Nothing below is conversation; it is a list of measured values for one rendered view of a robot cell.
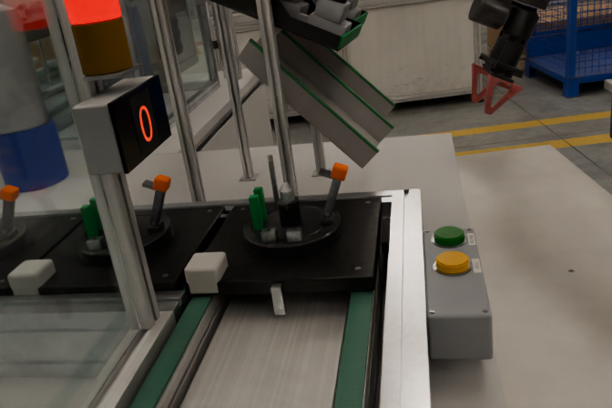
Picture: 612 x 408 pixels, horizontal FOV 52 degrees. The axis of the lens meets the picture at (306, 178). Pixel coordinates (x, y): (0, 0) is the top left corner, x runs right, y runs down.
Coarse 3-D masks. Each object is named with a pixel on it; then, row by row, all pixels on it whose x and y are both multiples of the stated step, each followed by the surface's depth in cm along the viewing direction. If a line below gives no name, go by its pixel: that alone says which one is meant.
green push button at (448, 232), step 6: (444, 228) 84; (450, 228) 84; (456, 228) 84; (438, 234) 83; (444, 234) 83; (450, 234) 82; (456, 234) 82; (462, 234) 82; (438, 240) 82; (444, 240) 82; (450, 240) 81; (456, 240) 81; (462, 240) 82
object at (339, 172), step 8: (336, 168) 83; (344, 168) 83; (328, 176) 83; (336, 176) 83; (344, 176) 83; (336, 184) 84; (336, 192) 84; (328, 200) 85; (328, 208) 85; (328, 216) 86
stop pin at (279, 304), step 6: (270, 288) 77; (276, 288) 77; (282, 288) 77; (276, 294) 77; (282, 294) 77; (276, 300) 77; (282, 300) 77; (276, 306) 78; (282, 306) 77; (276, 312) 78; (282, 312) 78
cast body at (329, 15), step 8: (320, 0) 98; (328, 0) 98; (336, 0) 98; (344, 0) 98; (320, 8) 99; (328, 8) 98; (336, 8) 98; (344, 8) 98; (304, 16) 101; (312, 16) 99; (320, 16) 99; (328, 16) 99; (336, 16) 98; (344, 16) 100; (312, 24) 100; (320, 24) 100; (328, 24) 99; (336, 24) 99; (344, 24) 100; (336, 32) 99; (344, 32) 99
